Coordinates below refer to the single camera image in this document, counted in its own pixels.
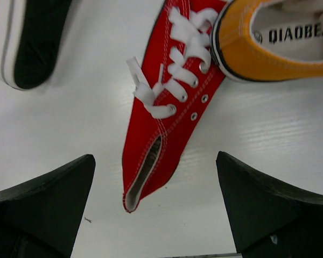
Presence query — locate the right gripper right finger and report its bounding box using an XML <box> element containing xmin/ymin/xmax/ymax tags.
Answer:
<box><xmin>216</xmin><ymin>152</ymin><xmax>323</xmax><ymax>257</ymax></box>

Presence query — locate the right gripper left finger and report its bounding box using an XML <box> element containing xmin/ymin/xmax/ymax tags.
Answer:
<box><xmin>0</xmin><ymin>154</ymin><xmax>96</xmax><ymax>257</ymax></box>

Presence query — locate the red sneaker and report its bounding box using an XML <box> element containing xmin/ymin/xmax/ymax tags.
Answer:
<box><xmin>122</xmin><ymin>1</ymin><xmax>225</xmax><ymax>213</ymax></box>

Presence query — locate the orange sneaker under gripper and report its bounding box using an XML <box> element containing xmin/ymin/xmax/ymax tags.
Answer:
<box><xmin>210</xmin><ymin>1</ymin><xmax>323</xmax><ymax>82</ymax></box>

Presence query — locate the orange sneaker on side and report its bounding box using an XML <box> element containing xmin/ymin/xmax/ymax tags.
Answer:
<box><xmin>0</xmin><ymin>0</ymin><xmax>72</xmax><ymax>90</ymax></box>

